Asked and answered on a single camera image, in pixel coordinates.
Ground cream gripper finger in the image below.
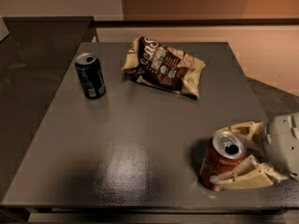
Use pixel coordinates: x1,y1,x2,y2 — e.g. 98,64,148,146
216,121,264,151
209,155,289,189

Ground red coke can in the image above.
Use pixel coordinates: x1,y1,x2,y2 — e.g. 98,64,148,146
200,131,247,191

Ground dark blue soda can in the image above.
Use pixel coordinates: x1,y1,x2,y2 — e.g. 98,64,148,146
75,52,106,99

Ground brown chip bag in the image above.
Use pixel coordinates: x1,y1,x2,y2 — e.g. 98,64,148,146
122,36,206,98

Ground dark side counter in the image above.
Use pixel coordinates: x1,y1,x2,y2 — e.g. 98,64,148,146
0,17,92,202

